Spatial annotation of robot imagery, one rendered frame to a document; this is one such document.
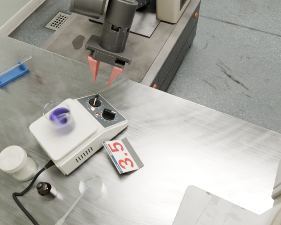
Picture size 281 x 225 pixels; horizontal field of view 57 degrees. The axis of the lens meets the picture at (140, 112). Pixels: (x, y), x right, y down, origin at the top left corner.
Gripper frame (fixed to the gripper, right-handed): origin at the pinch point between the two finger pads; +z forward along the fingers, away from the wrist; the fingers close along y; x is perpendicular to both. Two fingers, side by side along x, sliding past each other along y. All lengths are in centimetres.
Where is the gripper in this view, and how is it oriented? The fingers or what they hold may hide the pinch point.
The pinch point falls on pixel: (101, 81)
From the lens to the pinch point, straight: 62.9
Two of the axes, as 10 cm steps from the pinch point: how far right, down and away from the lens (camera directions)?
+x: 0.8, -5.8, 8.1
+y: 9.5, 3.0, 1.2
